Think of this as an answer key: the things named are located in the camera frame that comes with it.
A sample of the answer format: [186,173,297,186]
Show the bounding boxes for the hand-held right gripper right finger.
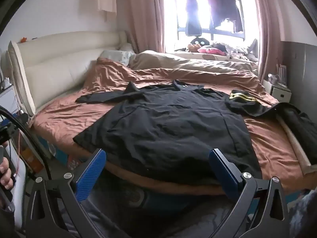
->
[207,148,291,238]

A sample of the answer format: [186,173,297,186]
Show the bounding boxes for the white nightstand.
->
[263,79,291,104]

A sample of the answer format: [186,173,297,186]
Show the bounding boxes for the dark hanging garment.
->
[185,0,203,36]

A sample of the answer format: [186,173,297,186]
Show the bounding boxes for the person's left hand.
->
[0,162,14,190]

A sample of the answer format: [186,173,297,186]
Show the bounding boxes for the pink curtain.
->
[124,0,166,55]
[250,0,283,77]

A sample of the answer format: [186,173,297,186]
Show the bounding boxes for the white bedside cabinet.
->
[0,78,22,119]

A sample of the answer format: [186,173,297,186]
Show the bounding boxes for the black plush toy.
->
[189,37,211,46]

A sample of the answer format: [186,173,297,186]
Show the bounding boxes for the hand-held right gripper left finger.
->
[25,148,132,238]

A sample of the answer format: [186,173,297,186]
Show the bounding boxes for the beige duvet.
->
[129,50,260,76]

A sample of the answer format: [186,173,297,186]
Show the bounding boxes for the cream padded headboard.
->
[7,31,129,116]

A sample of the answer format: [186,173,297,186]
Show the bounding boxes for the dark clothes heap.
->
[276,103,317,152]

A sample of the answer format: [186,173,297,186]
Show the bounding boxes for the pink cushion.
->
[197,46,226,55]

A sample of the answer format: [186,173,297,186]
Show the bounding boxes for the black uniform shirt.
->
[73,79,281,186]

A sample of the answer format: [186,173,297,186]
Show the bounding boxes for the brown bed sheet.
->
[31,57,317,194]

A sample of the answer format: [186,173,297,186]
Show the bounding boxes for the cream hanging cloth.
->
[95,0,117,21]

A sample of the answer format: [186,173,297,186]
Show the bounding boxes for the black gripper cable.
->
[0,106,56,181]

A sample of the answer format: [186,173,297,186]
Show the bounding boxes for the light printed pillow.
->
[100,43,135,66]

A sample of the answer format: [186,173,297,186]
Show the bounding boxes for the dark hanging clothes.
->
[207,0,244,33]

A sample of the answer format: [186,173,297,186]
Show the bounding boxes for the blue patterned mattress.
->
[32,134,224,212]

